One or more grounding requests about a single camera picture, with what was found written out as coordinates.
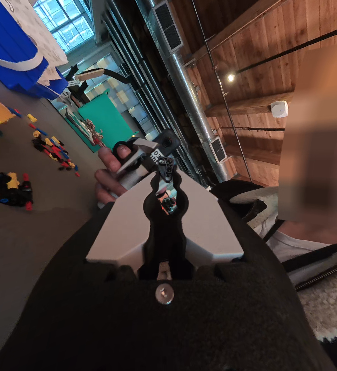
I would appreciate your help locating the teal storage box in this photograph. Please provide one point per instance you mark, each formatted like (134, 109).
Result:
(107, 121)

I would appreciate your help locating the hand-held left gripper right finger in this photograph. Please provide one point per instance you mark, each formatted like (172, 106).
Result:
(212, 229)

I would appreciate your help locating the brown toy model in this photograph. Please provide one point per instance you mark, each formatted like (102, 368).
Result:
(94, 133)

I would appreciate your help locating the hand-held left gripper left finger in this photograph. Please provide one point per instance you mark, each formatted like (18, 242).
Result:
(119, 232)

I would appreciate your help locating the blue plastic bin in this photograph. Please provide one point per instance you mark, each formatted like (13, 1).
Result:
(6, 49)

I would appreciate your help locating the person's white shirt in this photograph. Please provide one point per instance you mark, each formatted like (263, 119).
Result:
(290, 249)

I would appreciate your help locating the silver ventilation duct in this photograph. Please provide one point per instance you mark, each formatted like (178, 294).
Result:
(191, 101)

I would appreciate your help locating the white ceiling vent grille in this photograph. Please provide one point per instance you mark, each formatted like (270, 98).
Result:
(168, 26)
(218, 150)

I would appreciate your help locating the green plastic bin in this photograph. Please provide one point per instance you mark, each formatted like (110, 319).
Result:
(78, 130)

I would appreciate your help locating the large grid window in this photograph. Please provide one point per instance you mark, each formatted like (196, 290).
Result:
(64, 23)

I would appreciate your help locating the white printed paper bag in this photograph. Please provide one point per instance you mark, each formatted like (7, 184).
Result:
(40, 34)

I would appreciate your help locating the white ceiling speaker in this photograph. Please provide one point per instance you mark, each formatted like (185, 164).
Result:
(279, 109)

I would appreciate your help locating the yellow black toy connector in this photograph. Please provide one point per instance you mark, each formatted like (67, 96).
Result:
(6, 188)

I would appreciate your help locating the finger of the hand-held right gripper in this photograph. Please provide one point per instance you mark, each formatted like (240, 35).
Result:
(161, 192)

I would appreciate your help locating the round ceiling lamp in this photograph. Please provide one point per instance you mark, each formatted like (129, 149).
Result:
(231, 77)

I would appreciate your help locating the black toy connector piece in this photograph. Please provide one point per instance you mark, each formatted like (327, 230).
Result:
(167, 169)

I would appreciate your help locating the scattered colourful toy pieces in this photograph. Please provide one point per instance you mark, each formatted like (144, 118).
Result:
(52, 147)

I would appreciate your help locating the person's right hand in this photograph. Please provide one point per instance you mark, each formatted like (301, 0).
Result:
(106, 179)

